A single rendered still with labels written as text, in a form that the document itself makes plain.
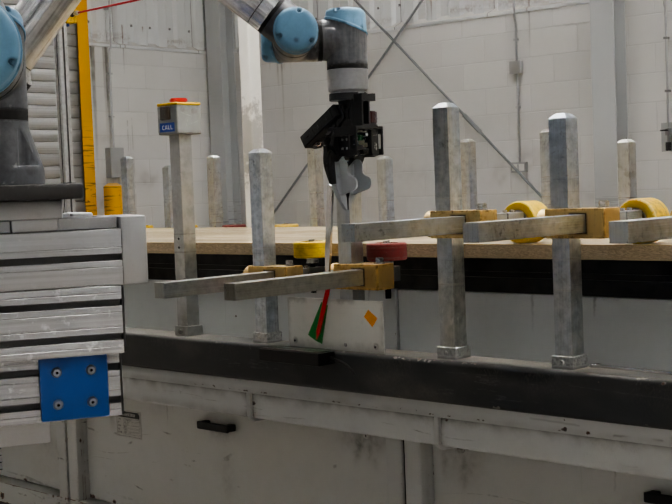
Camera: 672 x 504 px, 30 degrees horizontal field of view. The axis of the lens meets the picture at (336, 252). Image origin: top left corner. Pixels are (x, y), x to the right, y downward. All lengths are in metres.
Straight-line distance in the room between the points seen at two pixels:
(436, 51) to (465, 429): 8.95
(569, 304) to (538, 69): 8.47
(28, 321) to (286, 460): 1.45
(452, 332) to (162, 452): 1.28
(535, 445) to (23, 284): 1.00
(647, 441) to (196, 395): 1.15
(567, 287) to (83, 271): 0.86
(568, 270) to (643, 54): 8.01
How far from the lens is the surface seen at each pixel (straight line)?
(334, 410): 2.55
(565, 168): 2.12
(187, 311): 2.82
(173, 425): 3.32
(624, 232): 1.73
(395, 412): 2.44
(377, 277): 2.39
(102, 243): 1.66
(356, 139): 2.25
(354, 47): 2.28
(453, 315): 2.28
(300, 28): 2.13
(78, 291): 1.66
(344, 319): 2.46
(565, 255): 2.13
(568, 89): 10.41
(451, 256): 2.28
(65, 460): 3.69
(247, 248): 2.89
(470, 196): 3.62
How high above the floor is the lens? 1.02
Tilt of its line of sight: 3 degrees down
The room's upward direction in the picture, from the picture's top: 2 degrees counter-clockwise
